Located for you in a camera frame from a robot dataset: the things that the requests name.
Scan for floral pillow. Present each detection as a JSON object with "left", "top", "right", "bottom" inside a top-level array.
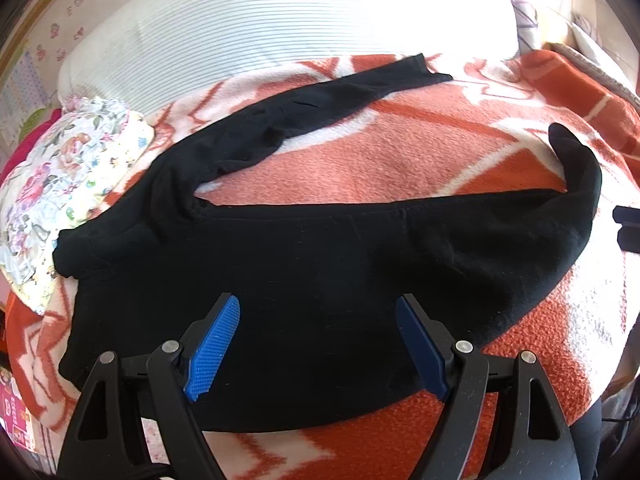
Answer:
[{"left": 0, "top": 96, "right": 155, "bottom": 316}]

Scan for pink cloth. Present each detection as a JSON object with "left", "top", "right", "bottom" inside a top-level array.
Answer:
[{"left": 0, "top": 107, "right": 63, "bottom": 176}]

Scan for pink printed packet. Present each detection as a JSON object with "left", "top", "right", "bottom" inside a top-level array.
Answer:
[{"left": 0, "top": 366, "right": 37, "bottom": 453}]

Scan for person's leg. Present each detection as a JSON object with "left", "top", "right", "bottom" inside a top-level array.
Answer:
[{"left": 570, "top": 394, "right": 622, "bottom": 480}]

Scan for green plastic item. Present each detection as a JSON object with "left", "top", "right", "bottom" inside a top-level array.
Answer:
[{"left": 17, "top": 109, "right": 52, "bottom": 137}]

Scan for white purple patterned pillow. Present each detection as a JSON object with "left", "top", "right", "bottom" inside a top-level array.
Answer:
[{"left": 509, "top": 0, "right": 542, "bottom": 57}]

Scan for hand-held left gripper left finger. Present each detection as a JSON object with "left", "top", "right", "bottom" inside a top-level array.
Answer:
[{"left": 57, "top": 294, "right": 242, "bottom": 480}]

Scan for black pants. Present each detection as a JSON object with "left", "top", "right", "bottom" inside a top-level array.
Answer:
[{"left": 52, "top": 52, "right": 602, "bottom": 433}]

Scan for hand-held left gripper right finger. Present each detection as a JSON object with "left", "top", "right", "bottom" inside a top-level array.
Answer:
[{"left": 395, "top": 294, "right": 582, "bottom": 480}]

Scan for white ribbed bedspread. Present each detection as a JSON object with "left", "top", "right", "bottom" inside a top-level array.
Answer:
[{"left": 57, "top": 0, "right": 521, "bottom": 111}]

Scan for orange and white blanket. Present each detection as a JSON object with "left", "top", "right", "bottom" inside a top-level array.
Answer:
[{"left": 5, "top": 50, "right": 640, "bottom": 480}]

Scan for grey beige cloth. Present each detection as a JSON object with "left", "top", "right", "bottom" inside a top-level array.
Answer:
[{"left": 549, "top": 15, "right": 640, "bottom": 107}]

